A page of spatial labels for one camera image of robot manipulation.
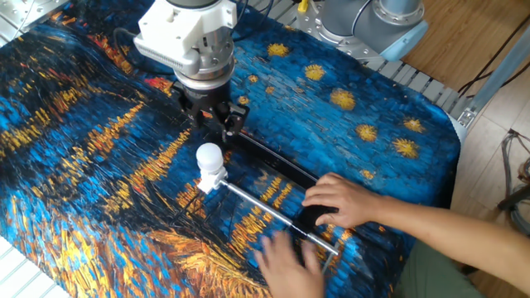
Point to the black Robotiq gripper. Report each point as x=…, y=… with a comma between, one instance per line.
x=207, y=97

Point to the white light bulb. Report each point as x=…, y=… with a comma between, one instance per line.
x=209, y=157

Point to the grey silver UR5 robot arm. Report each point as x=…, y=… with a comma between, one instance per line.
x=372, y=25

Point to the person's right forearm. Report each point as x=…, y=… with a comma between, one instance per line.
x=455, y=238

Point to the person's right hand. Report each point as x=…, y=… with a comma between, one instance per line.
x=348, y=198

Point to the person's left hand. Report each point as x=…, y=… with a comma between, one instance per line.
x=290, y=275

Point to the white wrist mounted box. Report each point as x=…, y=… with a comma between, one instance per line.
x=182, y=37

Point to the starry night painted tablecloth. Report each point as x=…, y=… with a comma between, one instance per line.
x=331, y=124

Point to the yellow plastic clip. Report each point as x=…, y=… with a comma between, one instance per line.
x=303, y=5

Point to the green trousers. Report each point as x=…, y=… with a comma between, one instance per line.
x=430, y=277

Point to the dark furniture leg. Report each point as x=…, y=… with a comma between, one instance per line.
x=513, y=198

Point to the aluminium frame post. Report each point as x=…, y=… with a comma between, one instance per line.
x=497, y=78

